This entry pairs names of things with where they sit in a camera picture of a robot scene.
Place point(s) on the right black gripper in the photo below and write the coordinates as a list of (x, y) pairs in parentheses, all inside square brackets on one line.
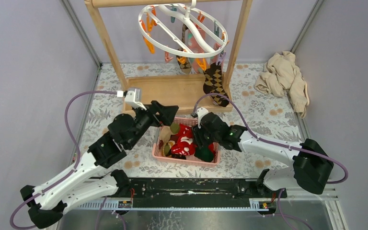
[(200, 141)]

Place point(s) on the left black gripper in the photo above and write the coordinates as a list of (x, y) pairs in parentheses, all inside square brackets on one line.
[(166, 114)]

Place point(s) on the dark green sock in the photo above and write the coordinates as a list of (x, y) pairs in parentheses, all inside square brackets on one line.
[(206, 154)]

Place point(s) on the red white patterned sock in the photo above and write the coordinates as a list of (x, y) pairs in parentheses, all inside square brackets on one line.
[(183, 148)]

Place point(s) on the black red yellow argyle sock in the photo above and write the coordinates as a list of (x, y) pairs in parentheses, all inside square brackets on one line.
[(176, 156)]

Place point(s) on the brown beige argyle sock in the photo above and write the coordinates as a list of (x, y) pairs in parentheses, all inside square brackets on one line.
[(184, 62)]

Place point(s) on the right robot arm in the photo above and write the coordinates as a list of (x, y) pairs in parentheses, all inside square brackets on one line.
[(306, 163)]

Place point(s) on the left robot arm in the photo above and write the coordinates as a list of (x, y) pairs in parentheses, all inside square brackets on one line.
[(49, 201)]

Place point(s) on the white round clip hanger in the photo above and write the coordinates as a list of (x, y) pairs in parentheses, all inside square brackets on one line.
[(161, 28)]

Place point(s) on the pink plastic basket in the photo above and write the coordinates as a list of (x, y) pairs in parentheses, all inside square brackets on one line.
[(190, 160)]

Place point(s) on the pink sock rear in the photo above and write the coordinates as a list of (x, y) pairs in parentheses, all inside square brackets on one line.
[(196, 48)]

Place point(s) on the beige crumpled cloth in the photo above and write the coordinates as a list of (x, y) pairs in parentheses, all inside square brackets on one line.
[(282, 76)]

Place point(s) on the wooden hanger rack frame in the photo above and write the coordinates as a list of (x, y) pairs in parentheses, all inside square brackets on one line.
[(183, 90)]

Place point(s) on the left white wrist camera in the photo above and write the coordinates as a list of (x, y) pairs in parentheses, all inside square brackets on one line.
[(132, 97)]

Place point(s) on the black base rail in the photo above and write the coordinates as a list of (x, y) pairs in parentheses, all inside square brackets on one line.
[(195, 193)]

